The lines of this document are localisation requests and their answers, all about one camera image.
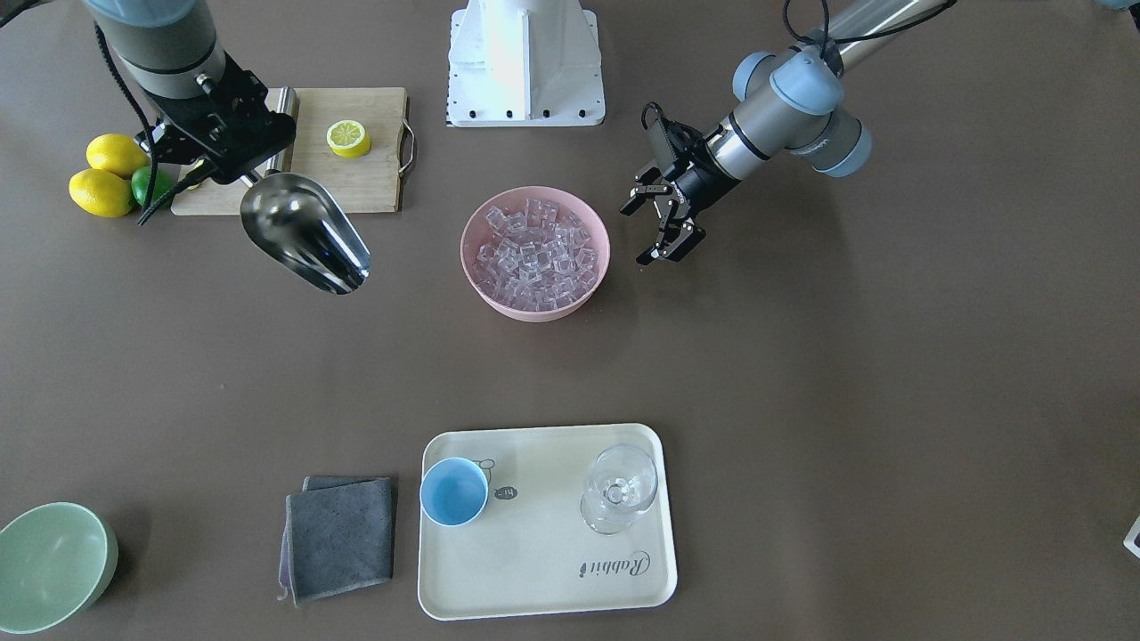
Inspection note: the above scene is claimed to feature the bamboo cutting board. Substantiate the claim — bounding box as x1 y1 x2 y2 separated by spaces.
170 86 418 217

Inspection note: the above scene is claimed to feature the green bowl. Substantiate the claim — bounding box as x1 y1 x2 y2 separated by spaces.
1 502 119 636

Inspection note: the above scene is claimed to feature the clear wine glass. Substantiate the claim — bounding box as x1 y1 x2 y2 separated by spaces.
579 443 658 536

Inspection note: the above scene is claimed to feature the lower yellow lemon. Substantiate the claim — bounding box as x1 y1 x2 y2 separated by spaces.
68 169 135 218

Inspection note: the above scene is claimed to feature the pink bowl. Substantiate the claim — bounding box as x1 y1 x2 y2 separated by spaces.
461 186 611 323

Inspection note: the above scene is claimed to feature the light blue cup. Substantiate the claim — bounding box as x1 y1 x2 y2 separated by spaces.
420 456 490 527

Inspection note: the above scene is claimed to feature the halved lemon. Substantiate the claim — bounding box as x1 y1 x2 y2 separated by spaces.
325 120 371 159

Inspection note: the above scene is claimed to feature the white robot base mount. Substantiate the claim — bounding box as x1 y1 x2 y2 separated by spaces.
445 1 606 127

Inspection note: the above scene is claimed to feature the stainless steel ice scoop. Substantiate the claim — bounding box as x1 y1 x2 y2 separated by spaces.
241 172 371 295

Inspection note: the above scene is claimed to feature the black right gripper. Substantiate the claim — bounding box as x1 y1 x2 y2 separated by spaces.
143 52 298 185

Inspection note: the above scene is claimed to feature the grey folded cloth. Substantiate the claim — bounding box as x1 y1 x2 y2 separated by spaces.
278 474 396 606

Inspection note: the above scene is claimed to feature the green lime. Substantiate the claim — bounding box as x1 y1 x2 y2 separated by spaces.
130 167 176 210

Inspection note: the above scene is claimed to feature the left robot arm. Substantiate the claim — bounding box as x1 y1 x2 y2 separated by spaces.
622 1 951 266

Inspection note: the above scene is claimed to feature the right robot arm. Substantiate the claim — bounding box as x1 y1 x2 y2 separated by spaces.
86 1 298 185

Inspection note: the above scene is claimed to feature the upper yellow lemon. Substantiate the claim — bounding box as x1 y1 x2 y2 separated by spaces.
86 133 150 179

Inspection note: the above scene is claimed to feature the clear ice cubes pile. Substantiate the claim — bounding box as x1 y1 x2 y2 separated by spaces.
467 198 602 313

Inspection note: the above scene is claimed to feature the cream serving tray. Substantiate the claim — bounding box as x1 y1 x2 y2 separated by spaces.
417 423 679 620

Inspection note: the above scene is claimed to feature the yellow lemon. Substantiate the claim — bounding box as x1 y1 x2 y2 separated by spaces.
86 133 150 179
68 169 135 218

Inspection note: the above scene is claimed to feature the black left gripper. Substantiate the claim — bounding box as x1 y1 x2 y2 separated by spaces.
620 120 740 266

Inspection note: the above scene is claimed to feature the steel muddler black tip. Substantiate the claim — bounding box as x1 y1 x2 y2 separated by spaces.
262 86 298 176

